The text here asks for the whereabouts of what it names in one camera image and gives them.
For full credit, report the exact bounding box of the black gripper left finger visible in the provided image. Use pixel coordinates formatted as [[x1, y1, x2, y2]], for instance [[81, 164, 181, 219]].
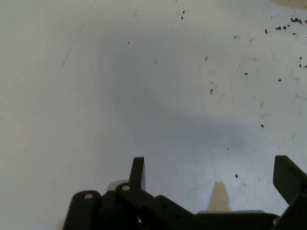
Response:
[[69, 157, 197, 230]]

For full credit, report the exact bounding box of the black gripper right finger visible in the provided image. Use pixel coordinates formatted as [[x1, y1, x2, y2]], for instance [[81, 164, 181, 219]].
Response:
[[273, 155, 307, 230]]

